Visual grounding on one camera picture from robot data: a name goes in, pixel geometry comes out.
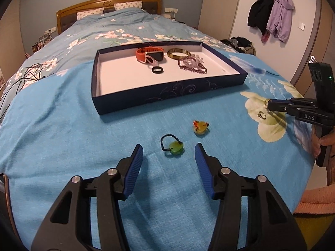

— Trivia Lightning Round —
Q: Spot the pale bead bracelet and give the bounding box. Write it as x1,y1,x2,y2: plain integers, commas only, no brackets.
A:
187,54,205,64

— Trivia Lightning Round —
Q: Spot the cluttered bedside table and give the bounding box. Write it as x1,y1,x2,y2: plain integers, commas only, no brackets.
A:
25,33,57,58

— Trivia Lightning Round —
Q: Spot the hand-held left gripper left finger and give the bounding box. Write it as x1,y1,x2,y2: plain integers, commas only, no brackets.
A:
31,144,144,251

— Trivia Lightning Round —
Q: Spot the dark blue jewelry box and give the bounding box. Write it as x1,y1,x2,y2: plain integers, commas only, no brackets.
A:
91,41,249,115

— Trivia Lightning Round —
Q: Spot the purple jacket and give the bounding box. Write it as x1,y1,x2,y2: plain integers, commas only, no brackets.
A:
260,0,295,43

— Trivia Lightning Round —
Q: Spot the orange strap watch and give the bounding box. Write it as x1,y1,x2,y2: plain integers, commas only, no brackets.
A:
135,46,167,64

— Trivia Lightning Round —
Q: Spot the blue floral duvet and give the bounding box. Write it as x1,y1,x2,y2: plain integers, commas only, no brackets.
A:
0,7,236,121

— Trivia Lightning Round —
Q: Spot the light blue printed blanket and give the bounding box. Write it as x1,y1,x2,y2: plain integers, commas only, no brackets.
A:
0,55,314,251

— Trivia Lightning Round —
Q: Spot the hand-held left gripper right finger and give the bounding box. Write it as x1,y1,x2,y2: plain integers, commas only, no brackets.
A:
194,143,308,251

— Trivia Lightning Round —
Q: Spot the peach pink cloth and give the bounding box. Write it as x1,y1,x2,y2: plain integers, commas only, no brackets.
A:
293,186,335,215

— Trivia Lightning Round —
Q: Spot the black smartphone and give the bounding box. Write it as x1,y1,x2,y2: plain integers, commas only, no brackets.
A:
0,174,11,215

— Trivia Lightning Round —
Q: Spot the wooden headboard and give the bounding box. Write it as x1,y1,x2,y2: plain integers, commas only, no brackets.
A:
56,0,163,34

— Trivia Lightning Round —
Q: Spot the dark purple bead necklace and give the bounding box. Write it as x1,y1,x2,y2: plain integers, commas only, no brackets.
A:
178,55,208,74

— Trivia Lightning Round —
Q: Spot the yellow-green red charm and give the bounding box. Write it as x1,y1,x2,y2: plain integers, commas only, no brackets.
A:
192,120,210,136

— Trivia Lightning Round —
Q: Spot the yellow cloth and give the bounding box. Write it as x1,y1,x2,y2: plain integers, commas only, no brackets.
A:
296,213,334,251

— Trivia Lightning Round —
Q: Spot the black cable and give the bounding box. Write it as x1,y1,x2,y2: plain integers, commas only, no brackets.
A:
0,63,53,118

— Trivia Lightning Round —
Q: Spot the person's right hand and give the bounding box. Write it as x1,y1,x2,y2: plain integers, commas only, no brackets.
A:
313,127,335,159

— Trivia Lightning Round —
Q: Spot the beige wardrobe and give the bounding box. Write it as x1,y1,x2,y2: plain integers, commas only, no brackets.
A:
197,0,240,38
0,0,27,66

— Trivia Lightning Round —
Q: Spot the pink charm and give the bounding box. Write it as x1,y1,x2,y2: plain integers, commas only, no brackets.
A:
145,54,160,67

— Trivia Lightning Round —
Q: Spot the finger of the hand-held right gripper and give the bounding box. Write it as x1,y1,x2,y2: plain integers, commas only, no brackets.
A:
267,105,299,114
267,98,318,107

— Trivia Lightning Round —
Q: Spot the grey door frame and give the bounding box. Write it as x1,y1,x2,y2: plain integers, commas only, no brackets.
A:
290,0,335,87

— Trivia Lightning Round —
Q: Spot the black jacket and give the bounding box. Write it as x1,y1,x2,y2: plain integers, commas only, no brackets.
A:
247,0,275,36

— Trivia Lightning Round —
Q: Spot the pile of dark clothes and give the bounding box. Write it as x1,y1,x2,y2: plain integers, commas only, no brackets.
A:
220,37,257,56

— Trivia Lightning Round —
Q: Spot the green jade pendant black cord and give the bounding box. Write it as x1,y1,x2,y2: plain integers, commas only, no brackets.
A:
160,134,184,156

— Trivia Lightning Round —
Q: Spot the amber bangle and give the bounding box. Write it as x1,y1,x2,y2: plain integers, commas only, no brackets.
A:
167,48,191,59

